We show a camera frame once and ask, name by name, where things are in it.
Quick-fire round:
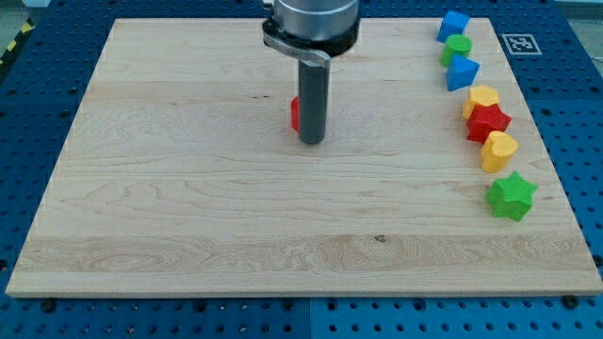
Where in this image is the yellow hexagon block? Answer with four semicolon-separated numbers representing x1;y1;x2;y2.
462;85;499;120

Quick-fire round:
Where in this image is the green cylinder block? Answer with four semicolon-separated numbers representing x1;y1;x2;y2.
440;34;473;68

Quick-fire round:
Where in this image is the blue triangle block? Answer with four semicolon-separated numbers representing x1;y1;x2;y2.
446;55;481;91

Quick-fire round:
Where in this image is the white fiducial marker tag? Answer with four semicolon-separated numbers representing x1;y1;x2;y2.
502;33;542;56

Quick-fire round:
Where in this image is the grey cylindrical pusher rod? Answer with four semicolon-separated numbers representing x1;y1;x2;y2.
298;61;329;145

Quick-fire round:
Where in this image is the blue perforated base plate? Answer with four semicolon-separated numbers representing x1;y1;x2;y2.
1;1;602;338

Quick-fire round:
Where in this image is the blue cube block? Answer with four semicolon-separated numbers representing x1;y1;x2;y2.
436;10;470;43

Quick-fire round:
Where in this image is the wooden board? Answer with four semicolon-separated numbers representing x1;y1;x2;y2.
7;18;602;299

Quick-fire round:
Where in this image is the yellow heart block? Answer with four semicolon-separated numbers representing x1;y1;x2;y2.
481;131;519;173

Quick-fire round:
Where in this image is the green star block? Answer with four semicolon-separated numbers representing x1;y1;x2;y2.
485;171;538;221

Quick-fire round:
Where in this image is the red star block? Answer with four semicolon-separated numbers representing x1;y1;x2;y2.
466;104;512;144

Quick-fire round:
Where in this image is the red circle block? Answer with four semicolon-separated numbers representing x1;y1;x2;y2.
290;96;300;131

